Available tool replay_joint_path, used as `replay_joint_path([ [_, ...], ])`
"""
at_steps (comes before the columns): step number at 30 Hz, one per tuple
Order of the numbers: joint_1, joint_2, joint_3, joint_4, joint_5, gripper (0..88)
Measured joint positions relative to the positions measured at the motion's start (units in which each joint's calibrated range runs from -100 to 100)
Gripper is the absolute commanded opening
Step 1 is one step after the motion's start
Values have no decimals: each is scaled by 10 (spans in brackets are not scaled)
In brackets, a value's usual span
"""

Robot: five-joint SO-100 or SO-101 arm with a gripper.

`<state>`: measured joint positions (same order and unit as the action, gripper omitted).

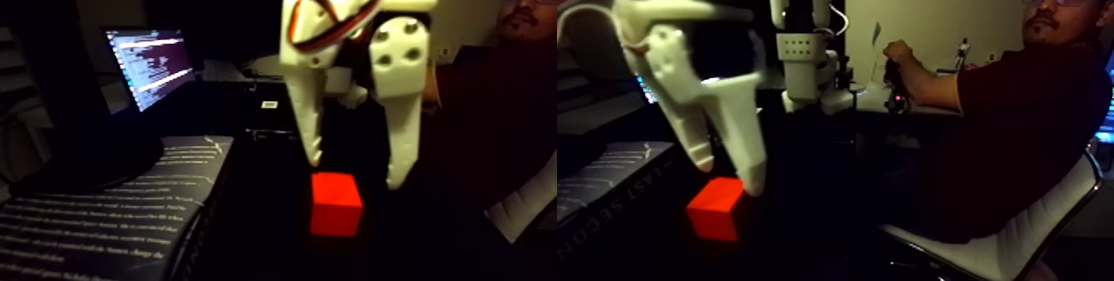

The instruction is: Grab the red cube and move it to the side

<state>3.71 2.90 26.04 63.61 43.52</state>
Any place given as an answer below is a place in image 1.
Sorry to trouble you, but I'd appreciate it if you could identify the orange red servo cable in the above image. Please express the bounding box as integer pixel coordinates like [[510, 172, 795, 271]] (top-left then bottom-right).
[[287, 0, 386, 54]]

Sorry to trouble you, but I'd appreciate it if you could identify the black leader arm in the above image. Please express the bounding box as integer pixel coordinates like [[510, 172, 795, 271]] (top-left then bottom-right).
[[883, 56, 912, 115]]

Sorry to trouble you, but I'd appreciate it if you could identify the person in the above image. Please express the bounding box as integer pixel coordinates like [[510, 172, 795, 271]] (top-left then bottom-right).
[[883, 0, 1114, 245]]

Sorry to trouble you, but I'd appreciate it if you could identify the large black stand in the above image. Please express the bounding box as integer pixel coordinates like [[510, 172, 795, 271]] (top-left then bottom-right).
[[0, 0, 167, 199]]

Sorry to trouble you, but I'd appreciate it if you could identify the black book with white text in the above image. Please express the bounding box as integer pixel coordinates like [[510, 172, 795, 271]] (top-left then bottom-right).
[[0, 134, 236, 281]]

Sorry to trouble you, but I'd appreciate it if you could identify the red cube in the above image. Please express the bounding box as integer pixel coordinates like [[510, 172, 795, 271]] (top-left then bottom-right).
[[309, 171, 365, 239]]

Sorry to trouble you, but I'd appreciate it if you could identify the open laptop with lit screen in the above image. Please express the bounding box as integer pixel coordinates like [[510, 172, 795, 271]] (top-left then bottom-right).
[[102, 26, 206, 114]]

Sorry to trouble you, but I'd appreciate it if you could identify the black computer monitor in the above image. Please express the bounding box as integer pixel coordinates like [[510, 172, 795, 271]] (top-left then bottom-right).
[[143, 0, 302, 66]]

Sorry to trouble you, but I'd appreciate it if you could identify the person's left hand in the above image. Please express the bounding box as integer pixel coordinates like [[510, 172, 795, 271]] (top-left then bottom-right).
[[883, 41, 917, 71]]

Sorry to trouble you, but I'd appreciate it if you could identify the white office chair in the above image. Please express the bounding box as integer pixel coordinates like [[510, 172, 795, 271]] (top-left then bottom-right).
[[879, 152, 1111, 281]]

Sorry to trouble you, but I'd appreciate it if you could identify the black box with white print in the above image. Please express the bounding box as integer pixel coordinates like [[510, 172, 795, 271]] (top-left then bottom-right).
[[246, 126, 302, 144]]

